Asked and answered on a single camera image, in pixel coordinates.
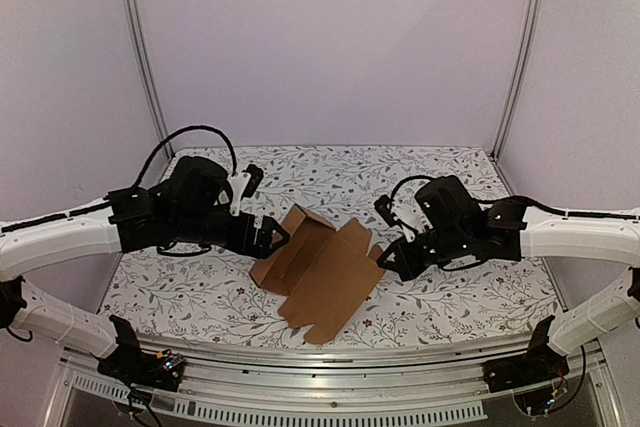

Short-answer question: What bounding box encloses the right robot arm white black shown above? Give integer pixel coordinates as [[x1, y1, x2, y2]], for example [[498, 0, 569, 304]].
[[374, 175, 639, 383]]

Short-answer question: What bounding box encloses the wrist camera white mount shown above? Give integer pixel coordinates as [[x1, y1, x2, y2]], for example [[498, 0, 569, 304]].
[[374, 195, 426, 242], [229, 164, 264, 216]]

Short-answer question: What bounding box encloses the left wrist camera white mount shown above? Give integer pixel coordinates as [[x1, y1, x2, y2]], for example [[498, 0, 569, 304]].
[[229, 164, 264, 216]]

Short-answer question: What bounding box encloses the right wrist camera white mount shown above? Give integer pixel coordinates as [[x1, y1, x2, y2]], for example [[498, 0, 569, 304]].
[[374, 195, 426, 242]]

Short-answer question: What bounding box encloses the right aluminium corner post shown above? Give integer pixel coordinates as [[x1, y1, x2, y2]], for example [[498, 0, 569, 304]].
[[490, 0, 543, 163]]

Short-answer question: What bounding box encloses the aluminium corner post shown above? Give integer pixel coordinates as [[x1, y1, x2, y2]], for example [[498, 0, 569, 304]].
[[490, 0, 543, 163], [122, 0, 169, 140]]

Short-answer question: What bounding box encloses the black right camera cable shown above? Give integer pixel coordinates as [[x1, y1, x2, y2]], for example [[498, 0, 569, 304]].
[[388, 175, 436, 213]]

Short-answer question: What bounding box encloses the floral patterned table mat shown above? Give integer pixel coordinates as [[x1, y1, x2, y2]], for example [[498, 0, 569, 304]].
[[96, 144, 562, 350]]

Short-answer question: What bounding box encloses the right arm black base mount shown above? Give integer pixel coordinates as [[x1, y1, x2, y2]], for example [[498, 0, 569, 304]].
[[482, 316, 569, 417]]

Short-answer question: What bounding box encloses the black left camera cable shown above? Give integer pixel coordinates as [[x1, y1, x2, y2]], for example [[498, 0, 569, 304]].
[[132, 125, 237, 193]]

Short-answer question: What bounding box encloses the curved aluminium rail base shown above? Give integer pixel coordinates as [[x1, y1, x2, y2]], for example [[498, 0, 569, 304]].
[[42, 331, 624, 427]]

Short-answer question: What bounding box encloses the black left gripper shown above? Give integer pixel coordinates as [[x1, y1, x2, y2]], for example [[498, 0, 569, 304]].
[[171, 207, 290, 259]]

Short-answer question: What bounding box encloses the black camera cable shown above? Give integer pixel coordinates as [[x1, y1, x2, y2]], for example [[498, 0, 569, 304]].
[[388, 175, 436, 213], [132, 125, 237, 193]]

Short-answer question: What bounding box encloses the brown cardboard box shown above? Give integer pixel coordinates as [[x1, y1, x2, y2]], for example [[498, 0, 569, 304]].
[[250, 205, 384, 345]]

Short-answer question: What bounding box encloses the left aluminium corner post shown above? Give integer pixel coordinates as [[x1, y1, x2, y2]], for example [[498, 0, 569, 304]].
[[122, 0, 169, 140]]

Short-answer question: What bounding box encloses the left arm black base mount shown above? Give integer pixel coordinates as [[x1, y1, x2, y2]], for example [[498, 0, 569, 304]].
[[97, 315, 186, 392]]

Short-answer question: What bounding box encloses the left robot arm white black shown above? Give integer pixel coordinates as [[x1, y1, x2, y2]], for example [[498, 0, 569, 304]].
[[1, 157, 289, 381]]

